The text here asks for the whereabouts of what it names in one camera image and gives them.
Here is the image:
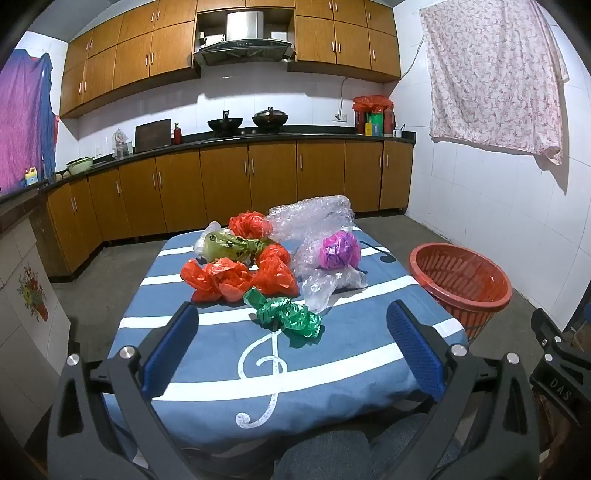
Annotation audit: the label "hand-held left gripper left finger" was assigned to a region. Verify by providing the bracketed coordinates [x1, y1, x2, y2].
[28, 301, 200, 480]

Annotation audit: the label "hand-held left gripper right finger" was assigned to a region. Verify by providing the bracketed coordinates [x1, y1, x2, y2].
[386, 299, 543, 480]

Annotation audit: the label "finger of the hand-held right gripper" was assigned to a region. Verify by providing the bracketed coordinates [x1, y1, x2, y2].
[530, 308, 591, 365]

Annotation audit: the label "red plastic basket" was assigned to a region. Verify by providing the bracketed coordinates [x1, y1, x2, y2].
[409, 243, 513, 344]

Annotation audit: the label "large orange plastic bag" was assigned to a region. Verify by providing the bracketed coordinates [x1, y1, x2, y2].
[180, 257, 257, 304]

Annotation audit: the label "clear plastic wrap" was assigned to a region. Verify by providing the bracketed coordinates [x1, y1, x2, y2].
[301, 265, 370, 315]

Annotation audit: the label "green paw-print plastic bag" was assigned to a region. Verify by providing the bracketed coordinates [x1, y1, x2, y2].
[202, 232, 271, 266]

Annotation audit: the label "shiny green plastic bag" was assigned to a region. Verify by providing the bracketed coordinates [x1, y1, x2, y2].
[243, 287, 323, 348]

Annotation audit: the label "purple plastic bag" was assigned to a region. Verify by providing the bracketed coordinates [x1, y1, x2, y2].
[320, 230, 362, 271]

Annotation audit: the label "white plastic bag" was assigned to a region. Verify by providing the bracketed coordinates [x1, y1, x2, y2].
[193, 222, 222, 257]

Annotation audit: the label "small bubble wrap piece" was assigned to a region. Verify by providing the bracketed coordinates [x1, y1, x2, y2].
[292, 240, 324, 280]

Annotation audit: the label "large bubble wrap sheet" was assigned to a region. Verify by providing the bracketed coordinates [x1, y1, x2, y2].
[268, 195, 356, 243]

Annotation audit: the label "cardboard box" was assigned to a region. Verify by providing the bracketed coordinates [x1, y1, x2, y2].
[561, 318, 591, 352]

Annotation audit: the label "blue striped music-note tablecloth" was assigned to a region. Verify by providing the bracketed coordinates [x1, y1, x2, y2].
[102, 226, 469, 455]

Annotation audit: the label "person's jeans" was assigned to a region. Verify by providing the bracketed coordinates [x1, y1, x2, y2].
[272, 412, 462, 480]

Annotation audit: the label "wooden lower cabinets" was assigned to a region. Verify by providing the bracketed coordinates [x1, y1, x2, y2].
[46, 138, 416, 278]

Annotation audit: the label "wooden cabinets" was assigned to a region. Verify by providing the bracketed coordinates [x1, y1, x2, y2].
[46, 138, 416, 278]
[60, 0, 402, 118]

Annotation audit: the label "black kitchen countertop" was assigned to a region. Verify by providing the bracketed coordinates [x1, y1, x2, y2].
[0, 126, 416, 204]

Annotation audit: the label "dark cutting board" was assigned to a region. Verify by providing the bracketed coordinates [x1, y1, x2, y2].
[135, 119, 172, 153]

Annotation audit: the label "open black wok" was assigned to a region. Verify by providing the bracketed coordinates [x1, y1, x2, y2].
[207, 110, 244, 136]

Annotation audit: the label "red bag over bottles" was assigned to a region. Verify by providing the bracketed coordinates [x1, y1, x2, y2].
[352, 95, 395, 136]

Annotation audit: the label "black wok with lid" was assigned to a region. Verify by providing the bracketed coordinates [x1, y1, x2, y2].
[252, 107, 289, 129]

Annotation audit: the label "pink floral hanging sheet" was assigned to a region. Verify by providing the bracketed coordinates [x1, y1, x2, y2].
[419, 0, 570, 166]

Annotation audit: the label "purple and blue hanging cloth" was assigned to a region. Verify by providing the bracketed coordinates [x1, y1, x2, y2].
[0, 50, 58, 192]

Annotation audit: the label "wooden upper cabinets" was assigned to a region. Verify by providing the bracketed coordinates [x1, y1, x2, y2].
[60, 0, 402, 118]

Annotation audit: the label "steel range hood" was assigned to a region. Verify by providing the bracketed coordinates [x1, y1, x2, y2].
[193, 10, 294, 68]

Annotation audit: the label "white power cable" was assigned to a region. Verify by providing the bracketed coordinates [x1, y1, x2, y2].
[339, 76, 358, 116]

